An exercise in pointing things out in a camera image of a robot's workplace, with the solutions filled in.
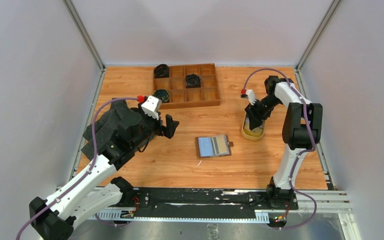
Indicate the wooden compartment tray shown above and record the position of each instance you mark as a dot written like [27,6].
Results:
[208,95]

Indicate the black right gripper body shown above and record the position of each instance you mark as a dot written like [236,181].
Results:
[262,107]

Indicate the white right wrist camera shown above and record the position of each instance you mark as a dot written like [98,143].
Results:
[248,94]

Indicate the black-green coiled belt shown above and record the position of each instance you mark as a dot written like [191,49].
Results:
[163,95]

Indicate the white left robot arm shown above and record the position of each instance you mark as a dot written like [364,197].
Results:
[112,141]

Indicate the black coiled belt top-left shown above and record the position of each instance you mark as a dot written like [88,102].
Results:
[161,71]

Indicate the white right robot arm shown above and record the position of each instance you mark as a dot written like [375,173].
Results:
[301,132]

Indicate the black coiled belt middle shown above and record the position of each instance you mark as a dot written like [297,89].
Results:
[192,81]

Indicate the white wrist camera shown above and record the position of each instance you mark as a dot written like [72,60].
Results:
[248,94]
[151,107]

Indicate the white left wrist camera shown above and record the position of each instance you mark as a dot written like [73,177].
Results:
[151,107]

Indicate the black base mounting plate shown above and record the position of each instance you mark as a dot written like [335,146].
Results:
[202,203]

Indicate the dark grey dotted cloth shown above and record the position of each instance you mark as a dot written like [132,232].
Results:
[118,118]

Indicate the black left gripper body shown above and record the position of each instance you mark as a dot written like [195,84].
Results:
[150,125]

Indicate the brown leather card holder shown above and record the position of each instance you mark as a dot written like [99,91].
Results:
[213,146]

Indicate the yellow oval card tray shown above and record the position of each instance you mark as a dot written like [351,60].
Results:
[255,134]

